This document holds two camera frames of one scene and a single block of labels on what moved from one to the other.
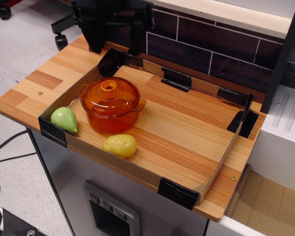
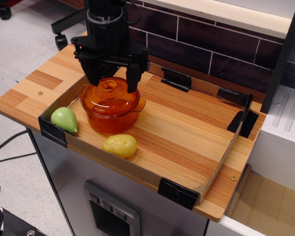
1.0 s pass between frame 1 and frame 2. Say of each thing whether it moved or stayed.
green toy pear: stayed
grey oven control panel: stayed
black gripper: moved
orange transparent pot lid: stayed
